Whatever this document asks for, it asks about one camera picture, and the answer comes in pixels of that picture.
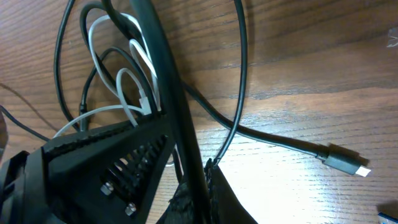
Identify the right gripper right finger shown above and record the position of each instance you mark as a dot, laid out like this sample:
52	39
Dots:
225	206

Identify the clear tape piece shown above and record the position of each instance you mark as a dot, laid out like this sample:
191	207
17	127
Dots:
393	38

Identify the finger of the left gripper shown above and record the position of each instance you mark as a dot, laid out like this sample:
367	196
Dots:
108	174

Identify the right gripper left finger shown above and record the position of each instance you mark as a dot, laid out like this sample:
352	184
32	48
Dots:
180	209

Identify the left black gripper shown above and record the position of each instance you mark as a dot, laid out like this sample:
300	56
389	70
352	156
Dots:
27	188

